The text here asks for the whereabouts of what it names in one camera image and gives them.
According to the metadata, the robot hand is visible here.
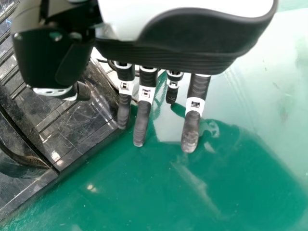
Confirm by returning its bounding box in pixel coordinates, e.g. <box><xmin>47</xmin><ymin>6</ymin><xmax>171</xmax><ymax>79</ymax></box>
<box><xmin>11</xmin><ymin>0</ymin><xmax>279</xmax><ymax>154</ymax></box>

